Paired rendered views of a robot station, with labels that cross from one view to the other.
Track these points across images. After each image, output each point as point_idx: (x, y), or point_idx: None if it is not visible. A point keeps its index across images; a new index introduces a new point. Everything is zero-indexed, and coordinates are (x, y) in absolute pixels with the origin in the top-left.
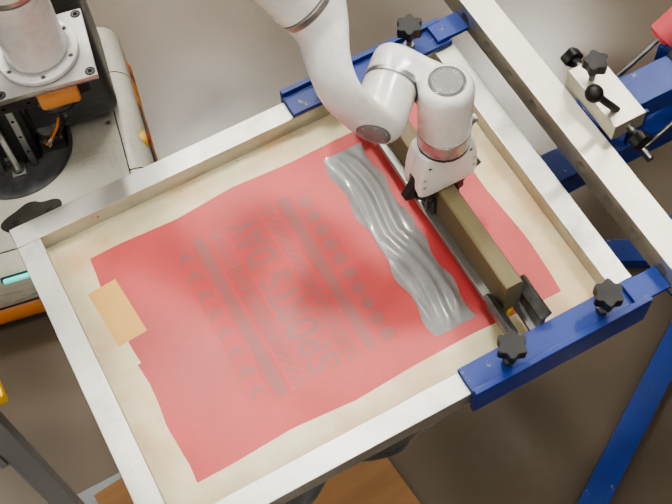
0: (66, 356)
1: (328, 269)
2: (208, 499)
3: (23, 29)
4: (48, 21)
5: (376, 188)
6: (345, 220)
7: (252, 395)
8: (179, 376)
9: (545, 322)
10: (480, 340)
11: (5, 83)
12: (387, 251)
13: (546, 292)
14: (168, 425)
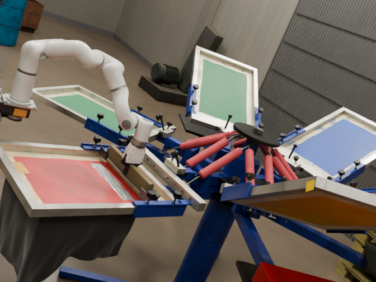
0: (4, 165)
1: (90, 180)
2: None
3: (26, 83)
4: (32, 87)
5: (106, 170)
6: (96, 174)
7: (64, 193)
8: (40, 184)
9: (158, 200)
10: None
11: (8, 100)
12: (109, 182)
13: None
14: (34, 191)
